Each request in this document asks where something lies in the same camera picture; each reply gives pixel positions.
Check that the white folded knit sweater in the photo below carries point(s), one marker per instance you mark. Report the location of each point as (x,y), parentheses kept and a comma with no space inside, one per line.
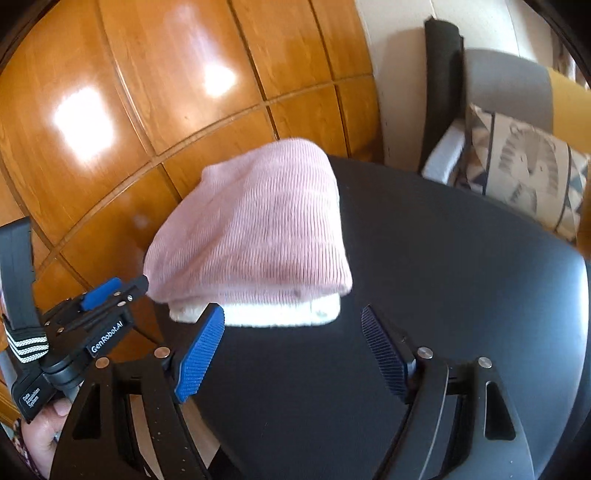
(277,316)

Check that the grey yellow blue sofa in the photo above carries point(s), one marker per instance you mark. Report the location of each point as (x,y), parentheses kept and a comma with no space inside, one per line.
(503,87)

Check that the person's left forearm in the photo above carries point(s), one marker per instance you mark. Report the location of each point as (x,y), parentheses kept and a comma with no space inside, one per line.
(21,454)

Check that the pink knit sweater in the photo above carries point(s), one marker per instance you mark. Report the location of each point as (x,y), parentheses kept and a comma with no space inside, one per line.
(258,221)

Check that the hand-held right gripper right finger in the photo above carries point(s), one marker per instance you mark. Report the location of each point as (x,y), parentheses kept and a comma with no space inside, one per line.
(385,350)

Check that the wooden wardrobe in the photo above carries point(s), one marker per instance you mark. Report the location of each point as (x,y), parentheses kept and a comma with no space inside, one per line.
(161,69)

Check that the tiger print cushion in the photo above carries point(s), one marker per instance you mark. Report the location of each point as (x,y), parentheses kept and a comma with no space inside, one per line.
(531,166)

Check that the person's left hand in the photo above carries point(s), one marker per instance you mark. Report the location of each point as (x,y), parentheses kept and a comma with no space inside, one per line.
(41,434)

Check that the black rolled mat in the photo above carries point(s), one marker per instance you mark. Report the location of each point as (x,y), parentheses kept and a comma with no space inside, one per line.
(441,83)

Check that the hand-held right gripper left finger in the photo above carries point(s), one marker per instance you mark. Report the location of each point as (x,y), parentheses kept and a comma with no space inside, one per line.
(198,355)

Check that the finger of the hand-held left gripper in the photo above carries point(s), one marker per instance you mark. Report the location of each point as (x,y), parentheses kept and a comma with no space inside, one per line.
(134,288)
(99,295)

